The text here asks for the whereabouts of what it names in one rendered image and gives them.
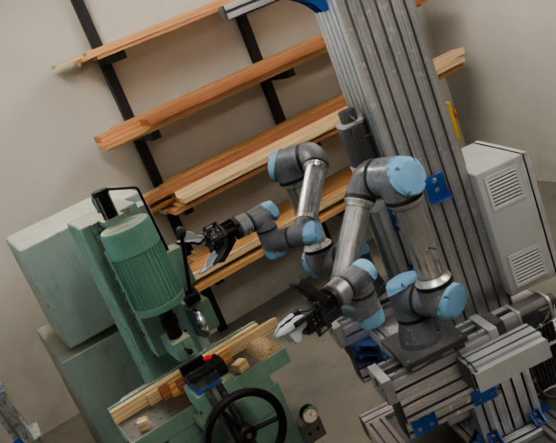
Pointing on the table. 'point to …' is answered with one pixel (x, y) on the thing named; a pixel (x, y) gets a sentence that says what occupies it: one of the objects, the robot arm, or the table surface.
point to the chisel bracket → (179, 346)
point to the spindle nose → (169, 321)
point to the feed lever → (187, 272)
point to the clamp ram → (191, 366)
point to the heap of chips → (262, 348)
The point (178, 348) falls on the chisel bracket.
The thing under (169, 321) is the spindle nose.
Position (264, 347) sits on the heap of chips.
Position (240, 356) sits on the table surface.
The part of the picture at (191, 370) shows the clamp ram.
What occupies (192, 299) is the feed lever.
